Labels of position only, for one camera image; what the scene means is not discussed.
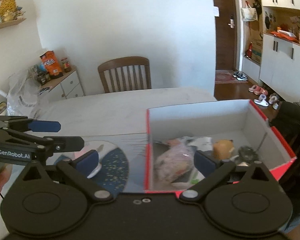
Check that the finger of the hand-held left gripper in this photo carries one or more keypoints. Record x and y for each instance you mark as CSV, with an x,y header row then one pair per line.
x,y
65,143
46,127

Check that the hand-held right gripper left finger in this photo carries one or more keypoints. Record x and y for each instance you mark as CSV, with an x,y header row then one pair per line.
x,y
87,160

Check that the white tote bag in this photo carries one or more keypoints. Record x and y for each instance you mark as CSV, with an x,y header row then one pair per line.
x,y
248,13

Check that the brown cardboard box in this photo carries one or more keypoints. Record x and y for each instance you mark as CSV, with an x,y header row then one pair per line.
x,y
257,50

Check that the pair of beige shoes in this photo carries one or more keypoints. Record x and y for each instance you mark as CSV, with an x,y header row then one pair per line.
x,y
273,100

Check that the white marble desktop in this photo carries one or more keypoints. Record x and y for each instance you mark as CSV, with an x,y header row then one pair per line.
x,y
102,112

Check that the white floor cabinet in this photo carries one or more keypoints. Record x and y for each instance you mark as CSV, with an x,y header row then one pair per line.
x,y
282,65

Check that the orange snack box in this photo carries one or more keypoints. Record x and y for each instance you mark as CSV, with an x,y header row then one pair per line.
x,y
51,63

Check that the yellow ornament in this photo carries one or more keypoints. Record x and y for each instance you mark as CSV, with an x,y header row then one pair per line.
x,y
7,8

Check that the pair of pink slippers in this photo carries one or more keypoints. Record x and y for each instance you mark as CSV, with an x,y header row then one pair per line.
x,y
257,90

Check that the patterned door rug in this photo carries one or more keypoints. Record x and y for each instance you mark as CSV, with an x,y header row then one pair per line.
x,y
223,78

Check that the red fire extinguisher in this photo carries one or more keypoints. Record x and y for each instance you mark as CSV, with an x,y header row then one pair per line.
x,y
249,51

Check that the white paper notice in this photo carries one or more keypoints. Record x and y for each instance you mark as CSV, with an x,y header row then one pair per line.
x,y
216,11

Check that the clear plastic bag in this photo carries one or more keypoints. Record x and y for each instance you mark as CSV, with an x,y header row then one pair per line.
x,y
22,95

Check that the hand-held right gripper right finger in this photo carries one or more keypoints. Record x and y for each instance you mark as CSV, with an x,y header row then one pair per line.
x,y
205,161

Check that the pair of dark sneakers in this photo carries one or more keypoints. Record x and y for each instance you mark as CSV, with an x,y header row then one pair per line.
x,y
240,75

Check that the yellow bear toy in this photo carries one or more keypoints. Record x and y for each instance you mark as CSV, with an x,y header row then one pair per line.
x,y
222,148

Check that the blue speckled round base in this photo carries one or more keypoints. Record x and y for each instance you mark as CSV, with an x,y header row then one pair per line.
x,y
115,170

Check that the orange packet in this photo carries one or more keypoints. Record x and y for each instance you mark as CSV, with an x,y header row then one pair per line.
x,y
283,33

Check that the brown wooden door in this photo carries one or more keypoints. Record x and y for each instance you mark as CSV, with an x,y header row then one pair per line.
x,y
225,45

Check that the white purple snack packet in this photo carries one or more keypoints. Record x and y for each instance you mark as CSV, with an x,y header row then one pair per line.
x,y
170,160

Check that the red cardboard box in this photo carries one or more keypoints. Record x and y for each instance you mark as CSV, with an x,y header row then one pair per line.
x,y
190,117

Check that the dark chair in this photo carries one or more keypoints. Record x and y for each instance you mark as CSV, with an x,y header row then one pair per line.
x,y
292,120

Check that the dark speckled pouch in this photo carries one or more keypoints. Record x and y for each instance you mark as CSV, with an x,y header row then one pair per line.
x,y
247,153

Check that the dark blue speckled plate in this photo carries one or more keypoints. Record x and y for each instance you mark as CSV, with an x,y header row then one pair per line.
x,y
115,150

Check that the brown wooden chair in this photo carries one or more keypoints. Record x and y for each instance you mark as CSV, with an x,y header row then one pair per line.
x,y
125,66

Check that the wooden wall shelf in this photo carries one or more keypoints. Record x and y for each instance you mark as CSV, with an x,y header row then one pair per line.
x,y
5,24

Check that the brown sauce jar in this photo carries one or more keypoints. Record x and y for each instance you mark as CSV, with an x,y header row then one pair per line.
x,y
65,65

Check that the pair of white slippers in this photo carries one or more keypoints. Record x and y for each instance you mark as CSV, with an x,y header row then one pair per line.
x,y
261,101

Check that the person's left hand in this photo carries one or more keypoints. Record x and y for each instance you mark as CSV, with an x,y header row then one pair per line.
x,y
2,187

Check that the small white drawer cabinet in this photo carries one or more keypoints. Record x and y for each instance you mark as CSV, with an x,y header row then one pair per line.
x,y
70,85

